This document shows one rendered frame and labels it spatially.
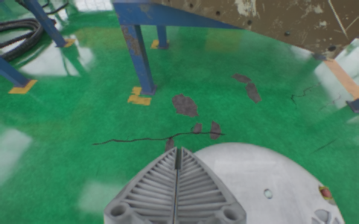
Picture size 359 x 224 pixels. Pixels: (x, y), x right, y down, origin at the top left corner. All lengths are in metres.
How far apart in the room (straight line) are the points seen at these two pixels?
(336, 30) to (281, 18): 0.11
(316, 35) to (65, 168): 1.26
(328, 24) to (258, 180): 0.49
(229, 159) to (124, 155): 0.65
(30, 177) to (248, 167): 1.21
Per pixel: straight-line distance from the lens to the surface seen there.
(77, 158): 1.10
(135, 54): 0.95
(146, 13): 0.81
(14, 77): 1.90
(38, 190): 1.19
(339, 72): 2.06
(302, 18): 0.46
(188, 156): 0.16
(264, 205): 0.62
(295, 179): 0.61
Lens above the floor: 0.85
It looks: 56 degrees down
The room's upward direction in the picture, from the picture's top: 2 degrees counter-clockwise
